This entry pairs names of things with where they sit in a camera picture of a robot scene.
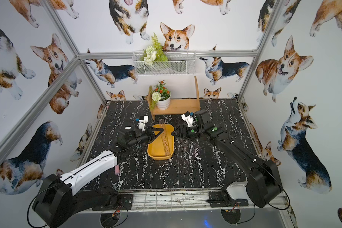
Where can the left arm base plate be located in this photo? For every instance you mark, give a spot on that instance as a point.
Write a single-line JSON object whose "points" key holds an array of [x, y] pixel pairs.
{"points": [[125, 200]]}

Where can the white wire basket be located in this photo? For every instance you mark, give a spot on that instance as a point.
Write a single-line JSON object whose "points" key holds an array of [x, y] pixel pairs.
{"points": [[178, 63]]}

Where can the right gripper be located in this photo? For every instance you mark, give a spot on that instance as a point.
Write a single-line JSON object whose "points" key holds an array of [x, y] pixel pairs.
{"points": [[183, 132]]}

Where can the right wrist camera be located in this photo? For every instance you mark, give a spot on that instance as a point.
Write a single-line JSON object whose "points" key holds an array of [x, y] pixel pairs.
{"points": [[188, 118]]}

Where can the potted flower plant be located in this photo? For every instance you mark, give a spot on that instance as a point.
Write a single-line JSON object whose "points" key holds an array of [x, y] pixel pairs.
{"points": [[160, 97]]}

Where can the purple fork pink handle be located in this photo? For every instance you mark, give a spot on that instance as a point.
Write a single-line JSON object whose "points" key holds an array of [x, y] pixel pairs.
{"points": [[117, 170]]}

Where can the wooden shelf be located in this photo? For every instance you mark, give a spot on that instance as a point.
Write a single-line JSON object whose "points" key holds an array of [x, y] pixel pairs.
{"points": [[180, 106]]}

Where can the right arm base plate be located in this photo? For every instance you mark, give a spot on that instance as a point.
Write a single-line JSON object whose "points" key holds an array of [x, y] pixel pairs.
{"points": [[222, 199]]}

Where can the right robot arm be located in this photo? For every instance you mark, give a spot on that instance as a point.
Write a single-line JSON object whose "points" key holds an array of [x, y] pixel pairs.
{"points": [[263, 182]]}

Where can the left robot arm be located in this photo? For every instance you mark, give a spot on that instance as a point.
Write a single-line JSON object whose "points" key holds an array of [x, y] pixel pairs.
{"points": [[61, 197]]}

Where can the yellow storage box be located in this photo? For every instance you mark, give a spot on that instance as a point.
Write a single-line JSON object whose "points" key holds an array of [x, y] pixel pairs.
{"points": [[155, 150]]}

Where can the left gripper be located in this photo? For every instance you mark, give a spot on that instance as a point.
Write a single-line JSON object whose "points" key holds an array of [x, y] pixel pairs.
{"points": [[147, 134]]}

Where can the green fern white flowers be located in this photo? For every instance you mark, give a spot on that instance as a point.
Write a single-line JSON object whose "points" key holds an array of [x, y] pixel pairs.
{"points": [[154, 53]]}

